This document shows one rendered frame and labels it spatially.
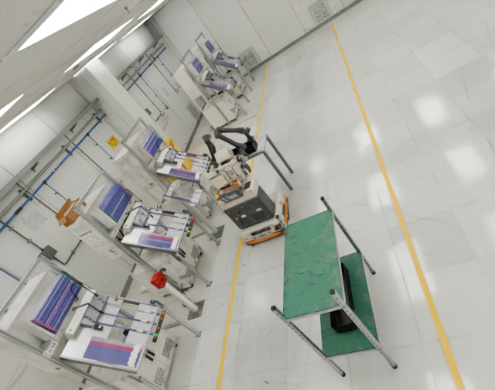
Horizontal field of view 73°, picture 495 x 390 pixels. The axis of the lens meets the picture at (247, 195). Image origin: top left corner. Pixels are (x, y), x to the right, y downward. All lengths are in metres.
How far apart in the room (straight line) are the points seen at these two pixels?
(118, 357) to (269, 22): 9.52
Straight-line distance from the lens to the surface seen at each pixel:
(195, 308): 4.63
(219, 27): 11.25
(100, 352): 3.79
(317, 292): 2.42
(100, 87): 7.41
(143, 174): 5.63
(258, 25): 11.09
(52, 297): 3.84
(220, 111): 8.65
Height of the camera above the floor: 2.77
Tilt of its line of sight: 29 degrees down
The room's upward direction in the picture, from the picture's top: 40 degrees counter-clockwise
